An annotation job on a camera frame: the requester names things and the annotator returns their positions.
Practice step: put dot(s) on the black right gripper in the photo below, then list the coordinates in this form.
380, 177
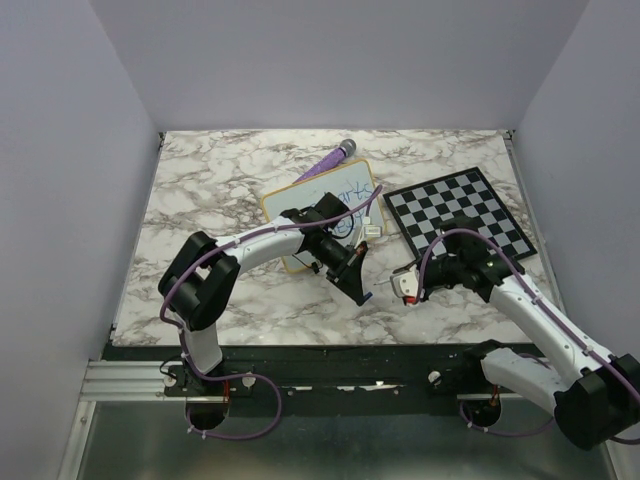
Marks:
426, 290

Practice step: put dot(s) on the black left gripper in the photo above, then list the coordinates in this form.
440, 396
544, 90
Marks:
348, 275

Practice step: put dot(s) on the yellow framed whiteboard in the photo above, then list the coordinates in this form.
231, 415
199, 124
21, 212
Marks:
351, 183

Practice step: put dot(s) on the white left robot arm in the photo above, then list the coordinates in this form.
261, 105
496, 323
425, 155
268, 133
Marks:
197, 286

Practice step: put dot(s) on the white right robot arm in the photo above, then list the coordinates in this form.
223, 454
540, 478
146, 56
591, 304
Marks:
592, 394

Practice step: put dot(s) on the black white chessboard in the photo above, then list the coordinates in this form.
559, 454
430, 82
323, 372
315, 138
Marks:
419, 209

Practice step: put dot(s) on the purple glitter microphone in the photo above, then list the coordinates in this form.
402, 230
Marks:
335, 158

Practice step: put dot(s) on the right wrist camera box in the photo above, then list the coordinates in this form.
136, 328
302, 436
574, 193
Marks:
405, 283

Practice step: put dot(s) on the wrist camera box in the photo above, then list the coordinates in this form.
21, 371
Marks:
405, 283
367, 230

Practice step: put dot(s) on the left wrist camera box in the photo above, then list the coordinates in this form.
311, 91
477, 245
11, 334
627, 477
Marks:
367, 230

